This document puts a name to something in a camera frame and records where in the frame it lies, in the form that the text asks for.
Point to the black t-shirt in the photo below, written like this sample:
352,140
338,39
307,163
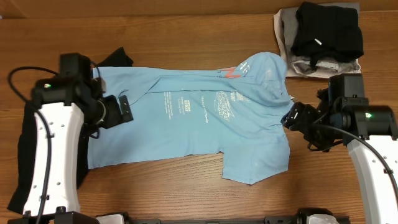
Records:
28,141

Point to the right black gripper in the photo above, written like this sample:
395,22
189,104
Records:
298,119

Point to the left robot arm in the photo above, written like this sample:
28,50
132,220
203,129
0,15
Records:
63,105

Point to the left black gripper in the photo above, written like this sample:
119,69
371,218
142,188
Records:
114,115

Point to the folded black garment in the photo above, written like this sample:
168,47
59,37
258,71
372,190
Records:
327,32

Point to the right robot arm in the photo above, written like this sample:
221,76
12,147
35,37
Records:
344,116

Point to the light blue t-shirt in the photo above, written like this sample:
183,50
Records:
234,111

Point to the folded grey garment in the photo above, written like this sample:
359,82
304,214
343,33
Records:
301,65

